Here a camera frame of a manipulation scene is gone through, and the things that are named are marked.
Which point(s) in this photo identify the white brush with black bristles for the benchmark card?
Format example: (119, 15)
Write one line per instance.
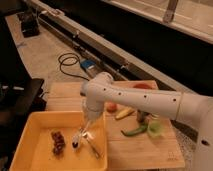
(78, 135)

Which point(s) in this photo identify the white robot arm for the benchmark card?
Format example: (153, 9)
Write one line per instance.
(193, 110)

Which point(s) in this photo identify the yellow plastic tray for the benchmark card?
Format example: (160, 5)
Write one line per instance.
(46, 144)

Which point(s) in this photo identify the orange fruit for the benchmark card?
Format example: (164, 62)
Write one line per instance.
(111, 107)

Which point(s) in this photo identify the blue and silver device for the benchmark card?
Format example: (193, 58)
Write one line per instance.
(90, 67)

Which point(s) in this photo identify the orange bowl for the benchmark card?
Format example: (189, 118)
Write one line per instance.
(143, 86)

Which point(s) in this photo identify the dark metal can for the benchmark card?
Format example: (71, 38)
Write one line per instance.
(141, 116)

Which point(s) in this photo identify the metal fork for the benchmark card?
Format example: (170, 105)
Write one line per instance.
(91, 144)

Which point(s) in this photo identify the green chili pepper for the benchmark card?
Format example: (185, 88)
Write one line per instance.
(139, 130)

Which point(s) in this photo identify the wooden cutting board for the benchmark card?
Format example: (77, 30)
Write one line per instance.
(124, 153)

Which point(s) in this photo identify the green plastic cup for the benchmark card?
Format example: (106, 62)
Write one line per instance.
(154, 129)

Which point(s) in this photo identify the black chair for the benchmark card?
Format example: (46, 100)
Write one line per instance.
(15, 107)

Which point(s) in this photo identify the black box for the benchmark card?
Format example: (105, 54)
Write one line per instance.
(29, 25)

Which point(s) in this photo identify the metal rail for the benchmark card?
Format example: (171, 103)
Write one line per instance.
(158, 45)

